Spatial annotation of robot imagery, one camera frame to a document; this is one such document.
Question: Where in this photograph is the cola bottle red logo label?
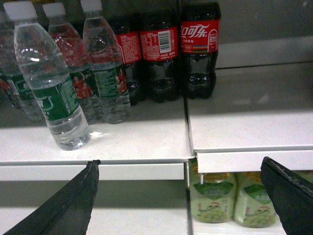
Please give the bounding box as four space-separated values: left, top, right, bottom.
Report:
180 0 221 99

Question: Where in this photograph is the clear water bottle green label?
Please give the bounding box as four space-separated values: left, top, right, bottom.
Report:
3 0 89 150

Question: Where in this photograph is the cola bottle left partly hidden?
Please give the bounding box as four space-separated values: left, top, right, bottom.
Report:
111 16 146 106

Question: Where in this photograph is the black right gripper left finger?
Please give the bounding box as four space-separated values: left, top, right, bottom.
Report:
5 160 101 235

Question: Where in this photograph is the water bottle right of front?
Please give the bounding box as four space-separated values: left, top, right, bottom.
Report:
80 0 131 124

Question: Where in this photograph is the white shelf left section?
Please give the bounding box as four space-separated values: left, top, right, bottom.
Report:
0 98 192 181

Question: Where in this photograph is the green grape drink bottle right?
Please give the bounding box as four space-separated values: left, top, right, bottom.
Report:
233 171 278 228

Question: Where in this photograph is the green grape drink bottle left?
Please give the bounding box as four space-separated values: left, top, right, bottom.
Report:
189 159 237 223

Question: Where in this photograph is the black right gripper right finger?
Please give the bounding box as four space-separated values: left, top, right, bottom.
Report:
261 157 313 235

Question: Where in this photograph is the water bottle far left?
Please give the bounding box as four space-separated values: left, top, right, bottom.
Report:
0 11 44 122

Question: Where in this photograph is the white shelf section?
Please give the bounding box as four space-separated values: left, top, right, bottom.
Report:
0 98 192 181
186 62 313 173

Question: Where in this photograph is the cola bottle barcode label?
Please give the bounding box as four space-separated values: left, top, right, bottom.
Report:
139 10 179 103

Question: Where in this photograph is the white shelf right section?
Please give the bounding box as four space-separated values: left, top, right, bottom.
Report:
186 62 313 173

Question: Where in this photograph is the green grape drink bottle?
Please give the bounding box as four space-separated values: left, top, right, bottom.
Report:
189 159 237 223
233 171 278 228

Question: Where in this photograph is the water bottle behind front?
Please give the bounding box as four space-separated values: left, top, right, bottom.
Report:
43 2 102 124

